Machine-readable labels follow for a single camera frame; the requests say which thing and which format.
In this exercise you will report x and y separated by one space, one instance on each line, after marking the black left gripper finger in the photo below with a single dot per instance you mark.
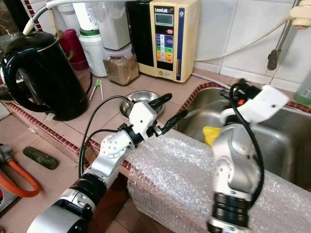
176 121
161 99

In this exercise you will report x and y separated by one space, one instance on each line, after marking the yellow plastic cup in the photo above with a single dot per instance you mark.
211 135

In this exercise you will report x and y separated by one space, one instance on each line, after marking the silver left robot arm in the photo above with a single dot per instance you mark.
107 165

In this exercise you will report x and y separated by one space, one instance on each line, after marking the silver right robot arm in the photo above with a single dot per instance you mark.
235 165

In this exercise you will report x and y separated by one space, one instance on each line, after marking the small steel bowl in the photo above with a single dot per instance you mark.
133 107

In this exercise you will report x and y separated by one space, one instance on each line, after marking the clear jar brown powder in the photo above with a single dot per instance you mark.
120 70

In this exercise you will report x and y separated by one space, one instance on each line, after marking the clear bubble wrap sheet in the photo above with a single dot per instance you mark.
175 179

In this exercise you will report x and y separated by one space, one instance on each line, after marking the clear soap bottle blue cap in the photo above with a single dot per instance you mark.
303 90

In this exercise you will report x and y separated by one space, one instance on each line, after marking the steel stockpot with lid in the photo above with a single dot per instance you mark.
7 48

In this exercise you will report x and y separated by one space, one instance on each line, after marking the cream water ionizer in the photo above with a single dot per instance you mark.
187 43

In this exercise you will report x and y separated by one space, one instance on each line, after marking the steel sink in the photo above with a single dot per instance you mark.
286 141

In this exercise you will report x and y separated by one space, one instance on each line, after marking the small white green tongs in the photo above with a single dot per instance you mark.
96 84

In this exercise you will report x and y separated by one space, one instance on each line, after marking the black electric kettle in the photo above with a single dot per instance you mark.
43 80

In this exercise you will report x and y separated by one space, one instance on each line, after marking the white bottle green band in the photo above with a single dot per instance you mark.
92 56

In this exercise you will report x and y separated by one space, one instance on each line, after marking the white translucent filter canister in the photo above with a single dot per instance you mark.
112 26

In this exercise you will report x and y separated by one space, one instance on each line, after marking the steel tap cream head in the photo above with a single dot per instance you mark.
302 17

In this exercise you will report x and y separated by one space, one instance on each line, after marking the dark oblong block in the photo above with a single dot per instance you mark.
40 158

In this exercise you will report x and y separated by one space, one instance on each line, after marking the maroon plastic cup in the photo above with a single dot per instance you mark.
73 48

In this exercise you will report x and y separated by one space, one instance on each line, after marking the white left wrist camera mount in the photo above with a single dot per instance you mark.
143 116

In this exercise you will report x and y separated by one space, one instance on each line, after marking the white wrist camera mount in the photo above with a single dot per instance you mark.
143 116
269 102

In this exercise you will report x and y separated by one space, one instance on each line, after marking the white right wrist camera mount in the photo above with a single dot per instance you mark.
269 102

